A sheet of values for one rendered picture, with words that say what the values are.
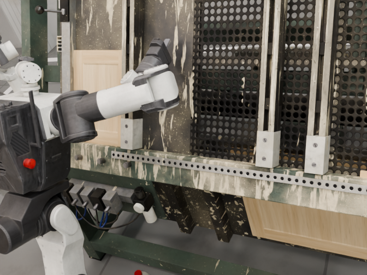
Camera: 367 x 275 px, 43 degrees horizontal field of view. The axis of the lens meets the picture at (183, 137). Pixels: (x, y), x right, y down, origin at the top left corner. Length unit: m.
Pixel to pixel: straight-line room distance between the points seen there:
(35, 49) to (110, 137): 0.59
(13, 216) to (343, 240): 1.33
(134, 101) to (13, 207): 0.57
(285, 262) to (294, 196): 0.91
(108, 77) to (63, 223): 0.67
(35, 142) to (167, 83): 0.47
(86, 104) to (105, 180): 0.71
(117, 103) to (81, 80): 0.75
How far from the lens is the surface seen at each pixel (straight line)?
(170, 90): 1.41
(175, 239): 2.76
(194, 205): 2.37
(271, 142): 1.62
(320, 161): 1.58
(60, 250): 1.80
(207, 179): 1.77
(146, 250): 2.53
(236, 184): 1.72
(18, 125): 1.51
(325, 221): 2.08
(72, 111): 1.46
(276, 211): 2.13
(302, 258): 2.53
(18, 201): 1.66
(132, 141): 1.90
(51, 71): 2.34
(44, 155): 1.56
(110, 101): 1.41
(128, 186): 2.02
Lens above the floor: 2.02
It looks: 36 degrees down
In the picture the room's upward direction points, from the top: 19 degrees counter-clockwise
